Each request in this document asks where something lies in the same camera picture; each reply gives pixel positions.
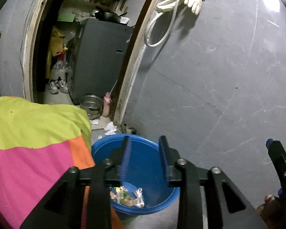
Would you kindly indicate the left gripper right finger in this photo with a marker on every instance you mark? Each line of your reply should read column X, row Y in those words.
column 169, row 157

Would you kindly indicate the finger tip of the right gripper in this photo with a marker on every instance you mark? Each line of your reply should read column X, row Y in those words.
column 277, row 155

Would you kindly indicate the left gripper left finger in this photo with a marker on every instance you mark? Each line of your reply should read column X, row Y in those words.
column 121, row 158

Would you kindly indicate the trash pile in basin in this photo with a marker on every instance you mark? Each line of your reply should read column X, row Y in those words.
column 122, row 196

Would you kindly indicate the person's right hand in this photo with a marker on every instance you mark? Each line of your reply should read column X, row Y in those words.
column 270, row 212

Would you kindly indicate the blue plastic basin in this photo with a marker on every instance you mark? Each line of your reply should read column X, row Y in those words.
column 145, row 171

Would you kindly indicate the white tissue on floor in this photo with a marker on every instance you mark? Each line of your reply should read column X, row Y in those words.
column 110, row 129

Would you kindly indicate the steel pot on floor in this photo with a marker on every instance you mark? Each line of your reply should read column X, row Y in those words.
column 93, row 105

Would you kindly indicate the colourful striped blanket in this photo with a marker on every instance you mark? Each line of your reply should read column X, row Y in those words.
column 48, row 178

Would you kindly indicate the white sneakers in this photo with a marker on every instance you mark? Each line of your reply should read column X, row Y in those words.
column 58, row 85

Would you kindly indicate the dark grey cabinet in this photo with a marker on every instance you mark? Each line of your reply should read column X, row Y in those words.
column 98, row 52

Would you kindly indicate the yellow bag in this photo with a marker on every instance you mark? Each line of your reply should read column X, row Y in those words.
column 56, row 47

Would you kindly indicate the black wok on cabinet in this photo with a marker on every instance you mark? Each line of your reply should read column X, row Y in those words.
column 111, row 17

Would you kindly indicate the green box on shelf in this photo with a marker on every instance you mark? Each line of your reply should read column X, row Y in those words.
column 66, row 17

